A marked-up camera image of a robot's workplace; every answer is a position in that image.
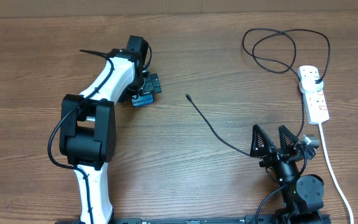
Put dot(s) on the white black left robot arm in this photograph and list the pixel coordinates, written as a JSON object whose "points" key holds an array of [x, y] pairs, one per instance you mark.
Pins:
{"points": [[84, 140]]}

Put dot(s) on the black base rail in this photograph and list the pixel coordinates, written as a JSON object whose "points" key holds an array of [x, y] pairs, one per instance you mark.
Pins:
{"points": [[197, 220]]}

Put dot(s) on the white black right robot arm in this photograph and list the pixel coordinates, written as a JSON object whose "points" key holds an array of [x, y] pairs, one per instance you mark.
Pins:
{"points": [[302, 194]]}

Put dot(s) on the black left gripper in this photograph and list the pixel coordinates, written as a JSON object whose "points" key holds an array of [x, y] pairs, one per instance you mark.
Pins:
{"points": [[152, 83]]}

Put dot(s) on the white charger plug adapter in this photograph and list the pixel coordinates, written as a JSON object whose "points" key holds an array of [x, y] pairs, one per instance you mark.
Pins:
{"points": [[310, 84]]}

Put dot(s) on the white power strip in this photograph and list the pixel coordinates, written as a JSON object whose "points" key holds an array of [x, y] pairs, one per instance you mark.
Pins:
{"points": [[316, 107]]}

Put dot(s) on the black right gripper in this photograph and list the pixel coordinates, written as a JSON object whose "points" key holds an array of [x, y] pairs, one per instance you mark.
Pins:
{"points": [[275, 154]]}

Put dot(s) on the Samsung Galaxy smartphone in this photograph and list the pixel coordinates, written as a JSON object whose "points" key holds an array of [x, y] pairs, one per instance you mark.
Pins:
{"points": [[143, 100]]}

